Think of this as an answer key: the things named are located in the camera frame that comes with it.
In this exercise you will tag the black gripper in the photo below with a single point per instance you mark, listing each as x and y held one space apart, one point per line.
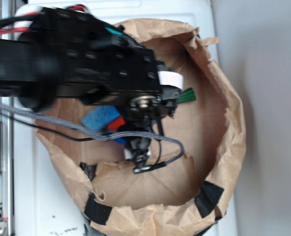
137 145

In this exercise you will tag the blue sponge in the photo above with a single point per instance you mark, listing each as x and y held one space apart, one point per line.
103 119

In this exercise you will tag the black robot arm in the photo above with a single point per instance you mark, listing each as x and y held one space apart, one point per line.
68 53

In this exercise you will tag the orange toy carrot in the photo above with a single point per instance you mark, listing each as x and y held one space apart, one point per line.
186 95

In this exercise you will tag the black tape piece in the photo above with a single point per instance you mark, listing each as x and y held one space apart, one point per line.
97 212
89 170
208 198

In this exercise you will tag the brown paper bag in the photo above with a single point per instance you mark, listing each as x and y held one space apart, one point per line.
212 130

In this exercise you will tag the white plastic bin lid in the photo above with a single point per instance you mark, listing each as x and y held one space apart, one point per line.
42 205

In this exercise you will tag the aluminium rail frame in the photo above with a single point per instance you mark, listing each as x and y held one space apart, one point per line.
7 219

